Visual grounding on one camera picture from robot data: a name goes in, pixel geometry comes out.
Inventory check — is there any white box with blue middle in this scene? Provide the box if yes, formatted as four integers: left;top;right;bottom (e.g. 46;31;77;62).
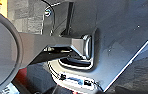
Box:
48;61;106;92

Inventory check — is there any thick grey robot torso limb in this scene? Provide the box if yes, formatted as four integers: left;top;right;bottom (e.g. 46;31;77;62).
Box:
18;0;93;66

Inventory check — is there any round grey robot cover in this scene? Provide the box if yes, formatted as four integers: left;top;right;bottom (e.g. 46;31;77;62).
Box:
0;8;24;93

